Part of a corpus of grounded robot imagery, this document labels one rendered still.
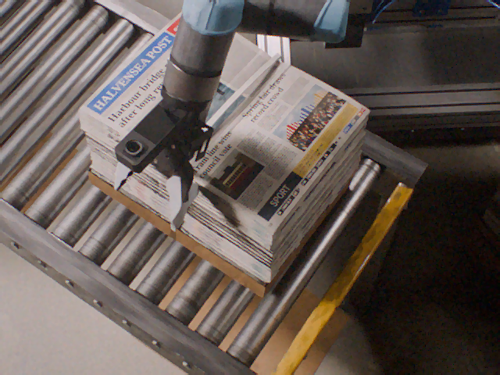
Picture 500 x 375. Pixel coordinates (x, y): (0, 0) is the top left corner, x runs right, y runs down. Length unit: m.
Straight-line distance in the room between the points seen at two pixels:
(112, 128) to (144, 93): 0.08
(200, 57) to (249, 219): 0.26
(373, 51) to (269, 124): 1.14
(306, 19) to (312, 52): 1.24
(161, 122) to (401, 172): 0.57
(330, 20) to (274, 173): 0.25
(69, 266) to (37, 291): 0.87
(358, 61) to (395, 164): 0.86
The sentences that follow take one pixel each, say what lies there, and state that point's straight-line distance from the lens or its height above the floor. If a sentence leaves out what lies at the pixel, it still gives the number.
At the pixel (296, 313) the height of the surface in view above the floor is 0.00.
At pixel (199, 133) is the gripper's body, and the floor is 1.14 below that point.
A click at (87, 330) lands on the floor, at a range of 2.31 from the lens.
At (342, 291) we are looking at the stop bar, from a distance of 1.43.
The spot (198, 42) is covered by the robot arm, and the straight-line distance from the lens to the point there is 1.08.
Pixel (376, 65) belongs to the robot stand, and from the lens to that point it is 2.39.
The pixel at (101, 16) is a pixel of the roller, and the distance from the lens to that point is 1.76.
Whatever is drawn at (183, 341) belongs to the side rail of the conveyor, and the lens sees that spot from 1.43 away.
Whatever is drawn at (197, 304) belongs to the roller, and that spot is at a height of 0.79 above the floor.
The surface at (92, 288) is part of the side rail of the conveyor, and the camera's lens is 1.48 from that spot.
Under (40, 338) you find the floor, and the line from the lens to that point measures 2.33.
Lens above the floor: 2.18
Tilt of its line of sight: 63 degrees down
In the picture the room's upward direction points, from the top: 3 degrees counter-clockwise
